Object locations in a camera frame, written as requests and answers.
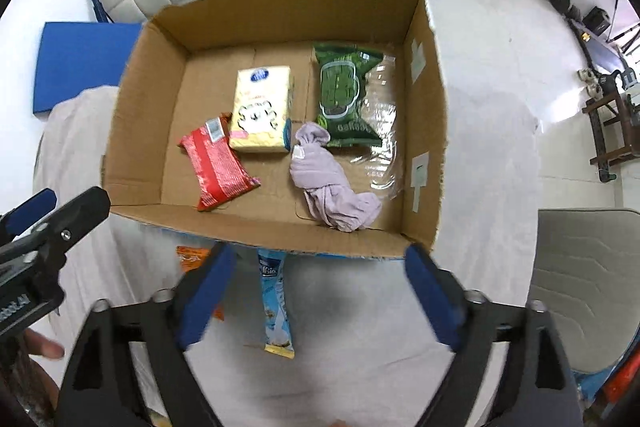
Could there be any cream yellow carton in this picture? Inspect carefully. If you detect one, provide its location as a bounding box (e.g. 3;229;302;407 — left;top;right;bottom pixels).
227;66;295;156

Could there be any cardboard box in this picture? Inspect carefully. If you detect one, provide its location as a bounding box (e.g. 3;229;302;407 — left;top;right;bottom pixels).
101;0;449;261

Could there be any blue foam mat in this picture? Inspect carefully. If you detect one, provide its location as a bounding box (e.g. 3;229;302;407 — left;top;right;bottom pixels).
33;22;146;120

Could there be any red snack packet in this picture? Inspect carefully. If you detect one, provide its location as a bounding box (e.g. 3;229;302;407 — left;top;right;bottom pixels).
178;116;262;212

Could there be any light blue sachet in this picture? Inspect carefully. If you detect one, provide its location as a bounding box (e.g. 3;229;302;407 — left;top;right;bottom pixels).
257;249;296;360

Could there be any red object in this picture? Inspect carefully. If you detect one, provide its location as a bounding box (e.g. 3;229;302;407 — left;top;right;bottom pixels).
599;354;640;414

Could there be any green wet wipes pack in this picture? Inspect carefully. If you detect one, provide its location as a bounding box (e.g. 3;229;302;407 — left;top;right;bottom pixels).
312;42;386;148

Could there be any dark wooden stand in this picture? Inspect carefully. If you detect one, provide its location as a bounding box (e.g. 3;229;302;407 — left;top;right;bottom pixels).
581;89;640;184

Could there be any person's left hand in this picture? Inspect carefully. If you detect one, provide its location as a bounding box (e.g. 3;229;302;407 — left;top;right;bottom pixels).
24;328;66;361

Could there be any black box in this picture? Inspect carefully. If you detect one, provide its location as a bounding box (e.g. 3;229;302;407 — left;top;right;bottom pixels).
583;7;612;35

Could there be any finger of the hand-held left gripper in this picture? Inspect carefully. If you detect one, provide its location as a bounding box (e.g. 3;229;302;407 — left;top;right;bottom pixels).
0;188;57;239
0;186;112;269

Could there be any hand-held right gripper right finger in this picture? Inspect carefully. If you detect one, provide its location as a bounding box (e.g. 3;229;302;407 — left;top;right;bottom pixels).
403;243;586;427

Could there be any grey chair seat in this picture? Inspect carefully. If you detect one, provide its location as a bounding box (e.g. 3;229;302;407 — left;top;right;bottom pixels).
525;207;640;374

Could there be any lilac cloth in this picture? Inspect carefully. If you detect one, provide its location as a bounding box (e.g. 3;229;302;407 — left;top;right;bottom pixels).
290;122;384;233

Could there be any person's left forearm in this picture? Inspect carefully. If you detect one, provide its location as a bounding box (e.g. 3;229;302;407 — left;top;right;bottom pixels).
0;334;57;427

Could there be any clear plastic bag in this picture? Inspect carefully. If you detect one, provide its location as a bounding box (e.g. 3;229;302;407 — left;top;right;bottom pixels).
360;53;406;204

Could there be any white tablecloth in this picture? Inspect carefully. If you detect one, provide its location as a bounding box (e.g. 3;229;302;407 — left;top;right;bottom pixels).
32;0;544;427

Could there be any orange snack packet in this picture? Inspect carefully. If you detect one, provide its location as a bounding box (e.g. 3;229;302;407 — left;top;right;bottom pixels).
175;245;226;321

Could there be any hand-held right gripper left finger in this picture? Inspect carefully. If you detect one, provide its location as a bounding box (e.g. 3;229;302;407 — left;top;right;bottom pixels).
56;242;239;427

